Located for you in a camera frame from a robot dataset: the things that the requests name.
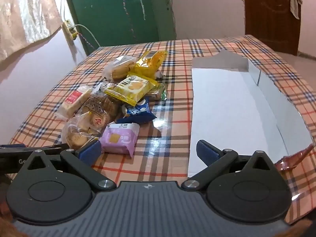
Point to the brown pastry packet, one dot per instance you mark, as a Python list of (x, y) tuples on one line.
[(101, 106)]

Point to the beige patterned curtain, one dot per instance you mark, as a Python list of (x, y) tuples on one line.
[(24, 12)]

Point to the clear pastry packet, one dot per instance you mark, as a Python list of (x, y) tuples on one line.
[(121, 66)]

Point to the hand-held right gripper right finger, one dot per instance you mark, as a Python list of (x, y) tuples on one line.
[(207, 151)]

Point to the purple biscuit packet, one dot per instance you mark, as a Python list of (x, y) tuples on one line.
[(118, 139)]

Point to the clear round cookie packet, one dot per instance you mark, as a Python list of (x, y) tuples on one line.
[(76, 137)]

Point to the red white nougat packet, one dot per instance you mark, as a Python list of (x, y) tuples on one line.
[(72, 101)]

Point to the brown wooden door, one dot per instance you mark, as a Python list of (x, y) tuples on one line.
[(269, 12)]

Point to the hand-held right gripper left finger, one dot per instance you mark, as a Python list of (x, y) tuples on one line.
[(90, 151)]

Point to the yellow biscuit packet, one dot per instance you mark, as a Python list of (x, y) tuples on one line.
[(132, 87)]

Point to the white cardboard box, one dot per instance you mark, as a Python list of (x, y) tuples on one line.
[(222, 103)]

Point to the red stamped mooncake packet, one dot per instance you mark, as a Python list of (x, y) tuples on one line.
[(95, 123)]

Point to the white cloth on door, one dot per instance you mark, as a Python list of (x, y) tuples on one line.
[(295, 2)]

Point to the blue cookie packet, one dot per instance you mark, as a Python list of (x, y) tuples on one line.
[(138, 111)]

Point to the green metal cabinet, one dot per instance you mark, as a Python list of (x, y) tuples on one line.
[(111, 9)]

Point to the yellow orange snack packet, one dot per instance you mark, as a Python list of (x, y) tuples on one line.
[(150, 63)]

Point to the green biscuit packet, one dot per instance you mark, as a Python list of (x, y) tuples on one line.
[(159, 92)]

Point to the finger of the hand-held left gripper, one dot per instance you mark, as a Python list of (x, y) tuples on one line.
[(12, 146), (49, 151)]

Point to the plaid tablecloth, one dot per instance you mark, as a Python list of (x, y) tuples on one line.
[(172, 54)]

